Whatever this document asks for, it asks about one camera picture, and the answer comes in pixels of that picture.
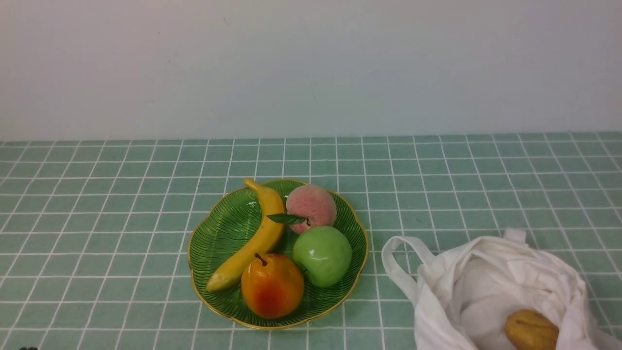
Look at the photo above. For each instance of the brown yellow fruit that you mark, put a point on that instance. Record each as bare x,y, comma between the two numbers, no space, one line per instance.
530,330

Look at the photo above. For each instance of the white cloth bag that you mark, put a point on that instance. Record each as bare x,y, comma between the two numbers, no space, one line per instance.
462,297

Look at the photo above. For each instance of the pink peach with leaf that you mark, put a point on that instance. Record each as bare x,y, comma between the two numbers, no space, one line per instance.
307,207

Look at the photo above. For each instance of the yellow banana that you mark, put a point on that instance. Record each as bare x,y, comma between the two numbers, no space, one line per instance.
263,241

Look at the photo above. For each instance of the green apple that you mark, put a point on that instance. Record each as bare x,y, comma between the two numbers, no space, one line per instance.
324,255

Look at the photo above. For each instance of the green leaf-shaped plate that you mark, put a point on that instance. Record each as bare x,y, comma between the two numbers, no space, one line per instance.
231,223

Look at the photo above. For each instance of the orange red pear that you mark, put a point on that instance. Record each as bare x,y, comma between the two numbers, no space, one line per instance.
272,285

